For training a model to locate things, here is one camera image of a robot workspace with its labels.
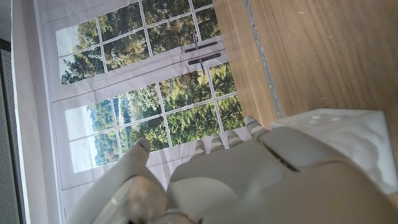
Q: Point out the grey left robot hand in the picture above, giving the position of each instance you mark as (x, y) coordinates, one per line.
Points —
(248, 186)

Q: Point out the small white box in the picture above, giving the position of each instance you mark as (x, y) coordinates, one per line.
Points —
(351, 140)

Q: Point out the printed window backdrop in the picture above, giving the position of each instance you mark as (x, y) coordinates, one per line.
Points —
(130, 77)

